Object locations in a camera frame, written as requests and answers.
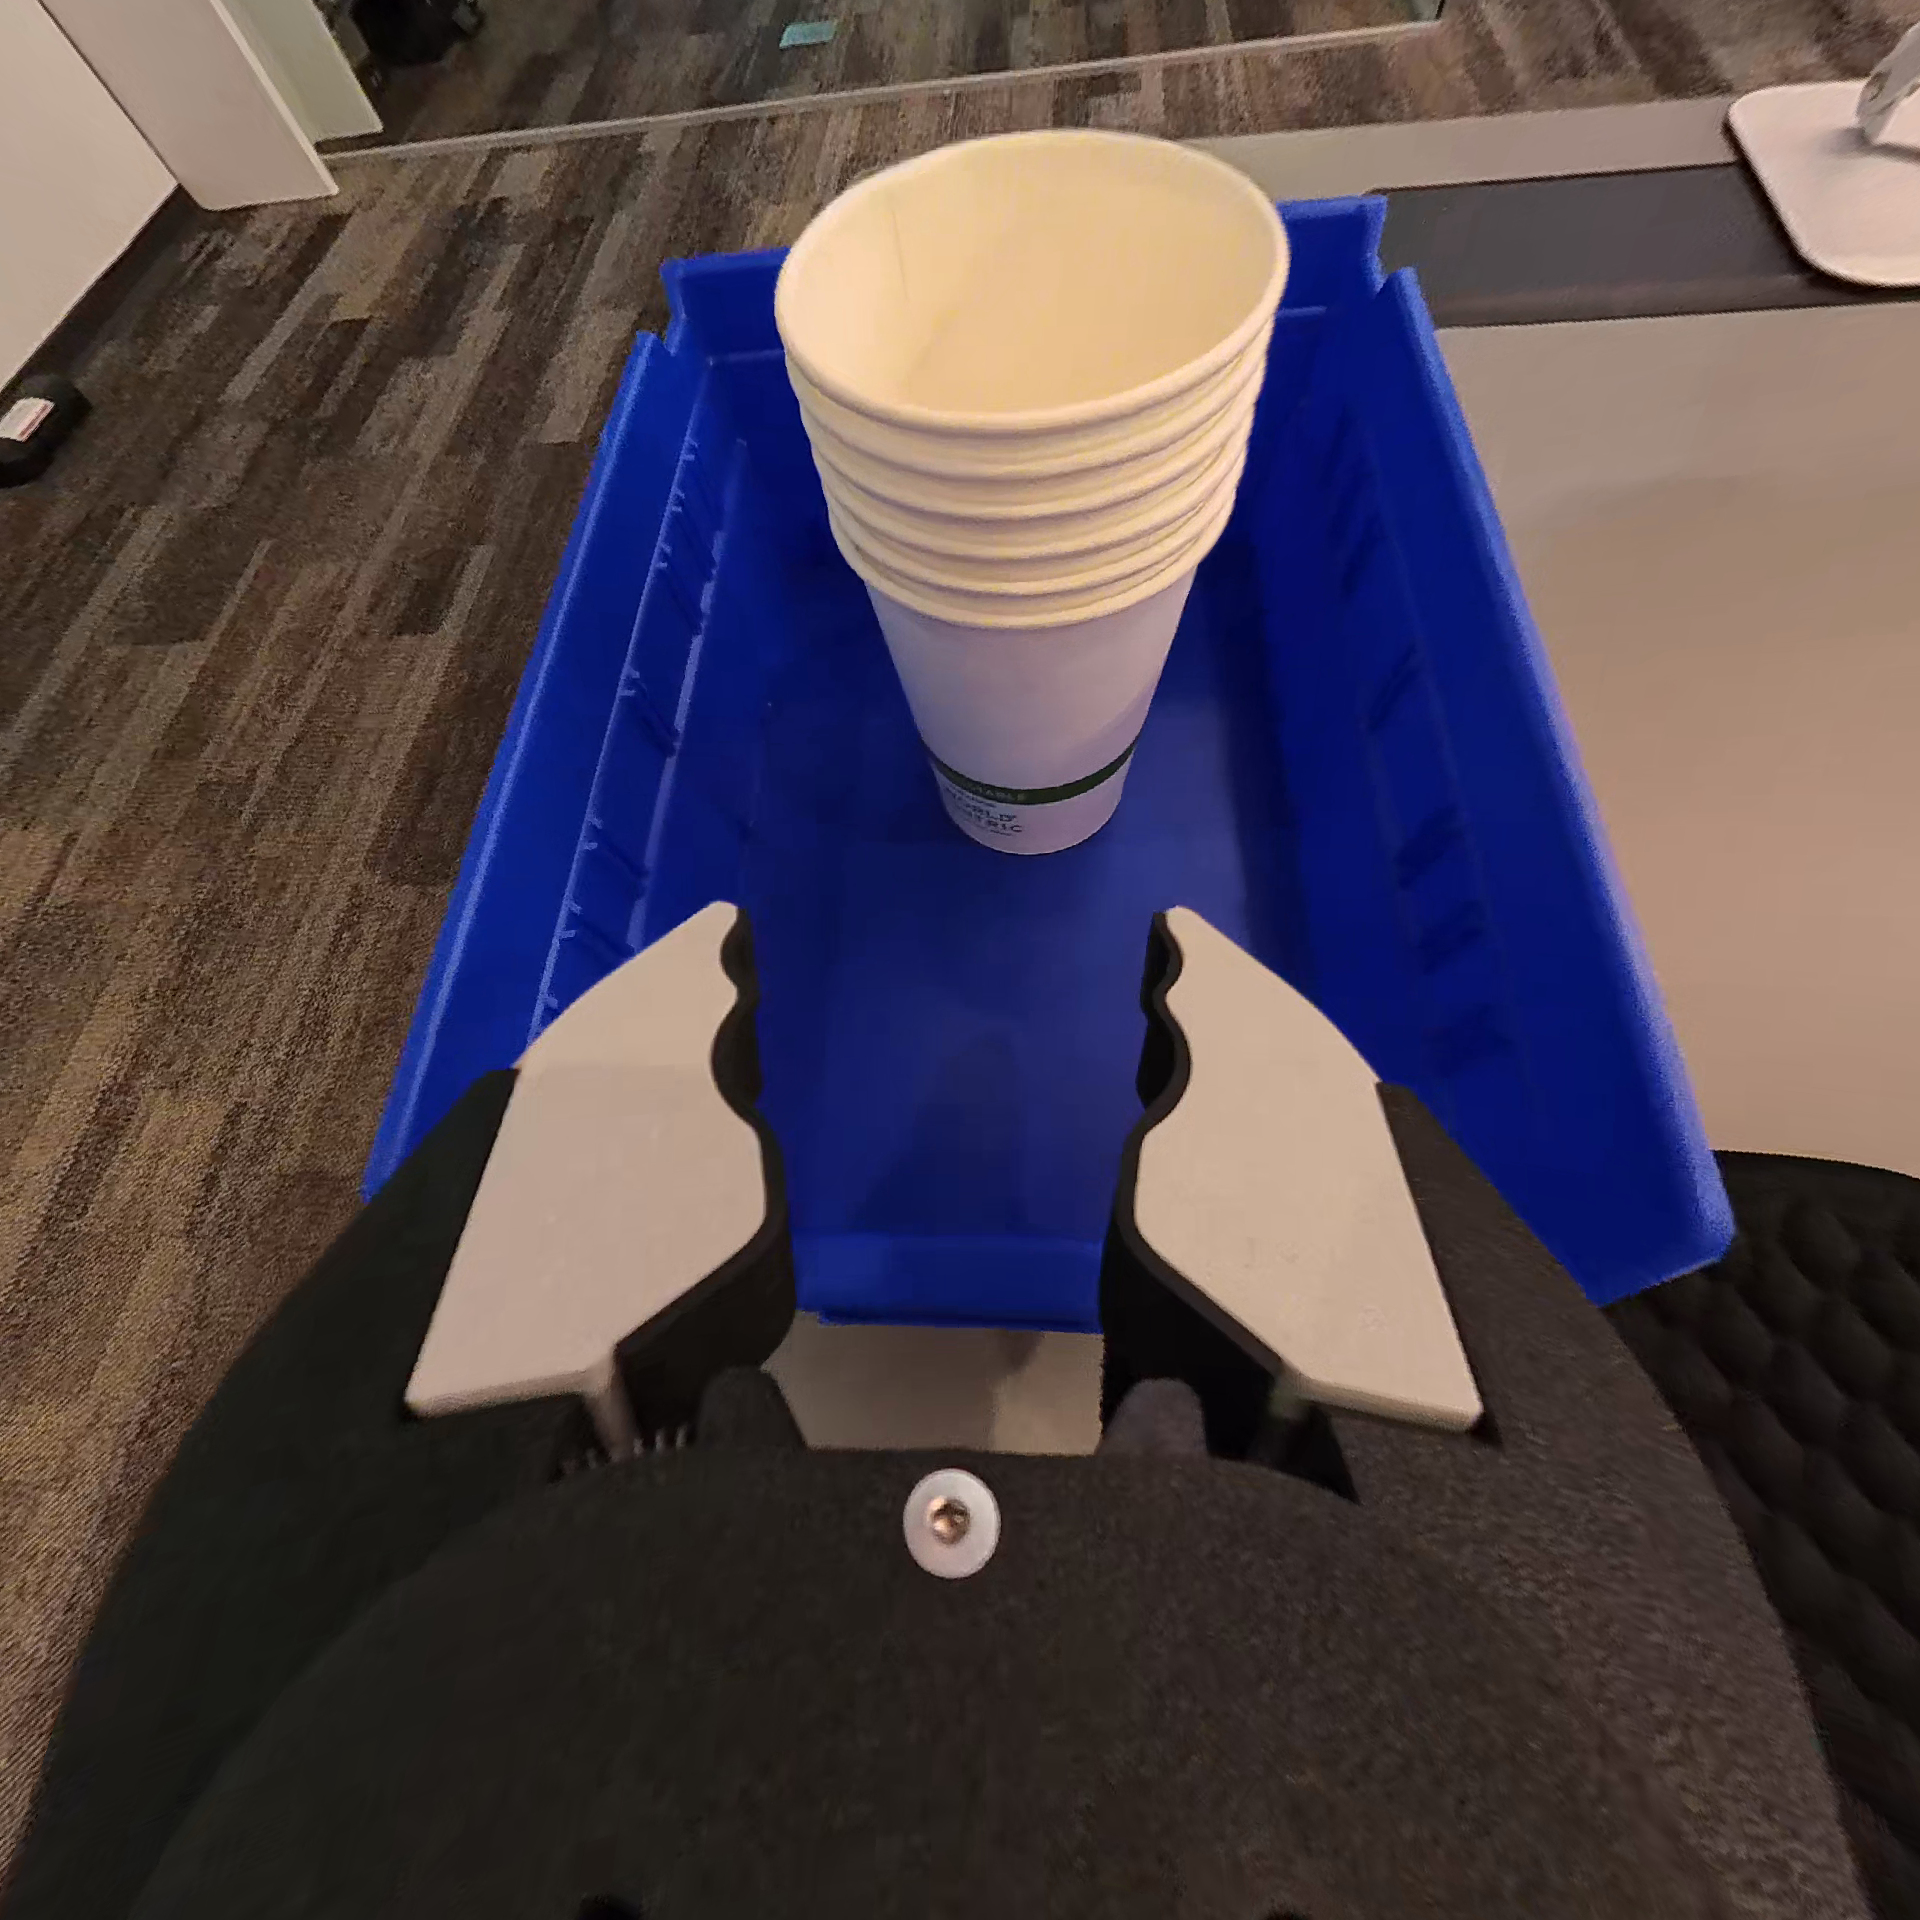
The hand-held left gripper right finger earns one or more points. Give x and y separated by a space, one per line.
1291 1200

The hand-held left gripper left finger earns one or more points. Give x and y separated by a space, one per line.
600 1200

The stack of nested white cups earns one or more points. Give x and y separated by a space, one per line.
1035 690

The blue plastic bin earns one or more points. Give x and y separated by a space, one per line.
960 1051

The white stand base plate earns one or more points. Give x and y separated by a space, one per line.
1814 195

